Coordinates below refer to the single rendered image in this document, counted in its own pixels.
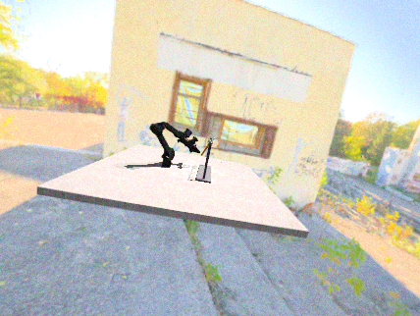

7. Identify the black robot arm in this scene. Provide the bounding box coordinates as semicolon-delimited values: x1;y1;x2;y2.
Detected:
149;122;198;168

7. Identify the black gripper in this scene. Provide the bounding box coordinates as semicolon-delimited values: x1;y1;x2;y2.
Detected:
184;139;200;153

